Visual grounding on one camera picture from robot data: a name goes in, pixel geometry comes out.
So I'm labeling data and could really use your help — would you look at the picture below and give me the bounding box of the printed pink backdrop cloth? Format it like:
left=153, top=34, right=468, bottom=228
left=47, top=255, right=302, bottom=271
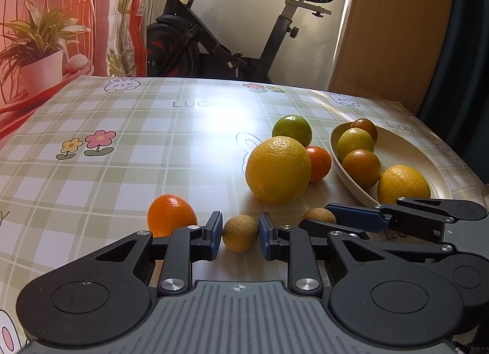
left=1, top=0, right=148, bottom=138

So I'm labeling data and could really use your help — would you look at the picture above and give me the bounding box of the dark teal curtain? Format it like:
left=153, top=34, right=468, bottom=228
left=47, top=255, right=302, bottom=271
left=417, top=0, right=488, bottom=184

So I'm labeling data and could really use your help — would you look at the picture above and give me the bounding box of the green plaid tablecloth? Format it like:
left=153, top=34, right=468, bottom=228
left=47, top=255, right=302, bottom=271
left=1, top=76, right=488, bottom=353

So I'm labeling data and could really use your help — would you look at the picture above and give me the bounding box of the orange-brown tangerine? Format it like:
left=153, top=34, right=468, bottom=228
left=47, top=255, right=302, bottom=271
left=342, top=149, right=381, bottom=190

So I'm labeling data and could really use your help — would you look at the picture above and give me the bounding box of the wooden wardrobe panel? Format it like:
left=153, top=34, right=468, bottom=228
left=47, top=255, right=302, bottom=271
left=329, top=0, right=452, bottom=113

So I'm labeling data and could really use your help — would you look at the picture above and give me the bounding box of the large yellow orange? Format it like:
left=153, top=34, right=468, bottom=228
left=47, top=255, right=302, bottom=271
left=245, top=136, right=312, bottom=205

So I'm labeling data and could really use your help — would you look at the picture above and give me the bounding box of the small orange tangerine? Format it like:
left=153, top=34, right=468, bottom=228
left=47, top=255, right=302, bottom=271
left=306, top=145, right=332, bottom=184

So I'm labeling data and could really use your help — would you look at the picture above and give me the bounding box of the dark orange-green tangerine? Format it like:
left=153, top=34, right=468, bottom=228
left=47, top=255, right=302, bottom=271
left=350, top=118, right=378, bottom=144

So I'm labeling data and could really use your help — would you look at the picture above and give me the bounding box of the orange kumquat mandarin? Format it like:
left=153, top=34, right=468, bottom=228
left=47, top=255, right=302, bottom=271
left=147, top=194, right=198, bottom=237

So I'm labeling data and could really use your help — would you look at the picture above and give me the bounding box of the black exercise bike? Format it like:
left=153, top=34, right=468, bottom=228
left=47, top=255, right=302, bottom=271
left=146, top=0, right=337, bottom=84

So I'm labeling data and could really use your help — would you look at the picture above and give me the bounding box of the green citrus fruit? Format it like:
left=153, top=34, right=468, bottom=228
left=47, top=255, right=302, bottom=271
left=272, top=115, right=312, bottom=147

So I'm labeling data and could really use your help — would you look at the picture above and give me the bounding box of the small brown longan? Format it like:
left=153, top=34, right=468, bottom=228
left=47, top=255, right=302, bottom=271
left=222, top=215, right=259, bottom=253

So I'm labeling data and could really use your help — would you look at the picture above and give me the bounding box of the yellow-green round fruit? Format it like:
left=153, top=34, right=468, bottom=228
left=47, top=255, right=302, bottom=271
left=336, top=127, right=375, bottom=162

